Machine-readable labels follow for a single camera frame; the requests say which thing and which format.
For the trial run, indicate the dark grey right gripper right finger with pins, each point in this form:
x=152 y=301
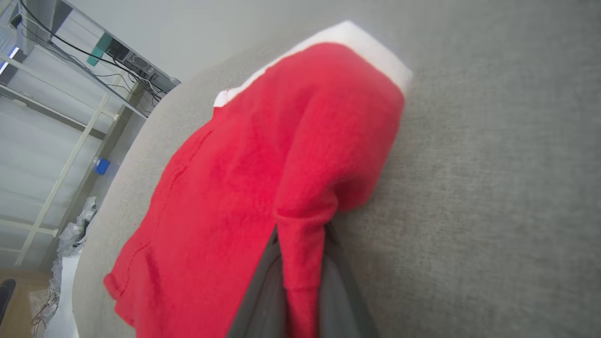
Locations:
x=342 y=305

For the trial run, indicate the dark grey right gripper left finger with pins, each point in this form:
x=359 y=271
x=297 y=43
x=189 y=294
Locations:
x=263 y=305

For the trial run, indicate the red garment with white stripes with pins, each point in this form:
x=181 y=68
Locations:
x=263 y=155

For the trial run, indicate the clear plastic bags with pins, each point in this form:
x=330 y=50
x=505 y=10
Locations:
x=70 y=234

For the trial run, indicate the small blue object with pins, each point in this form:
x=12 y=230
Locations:
x=102 y=166

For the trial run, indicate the black rounded object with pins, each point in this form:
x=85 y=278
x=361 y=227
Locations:
x=7 y=300

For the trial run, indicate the grey electronic device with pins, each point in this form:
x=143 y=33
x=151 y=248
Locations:
x=136 y=61

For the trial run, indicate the teal box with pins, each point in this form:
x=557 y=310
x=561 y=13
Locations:
x=98 y=49

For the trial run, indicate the grey metal desk frame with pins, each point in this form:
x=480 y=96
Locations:
x=112 y=141

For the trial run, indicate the white shelf frame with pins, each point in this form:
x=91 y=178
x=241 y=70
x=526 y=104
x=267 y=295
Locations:
x=70 y=159

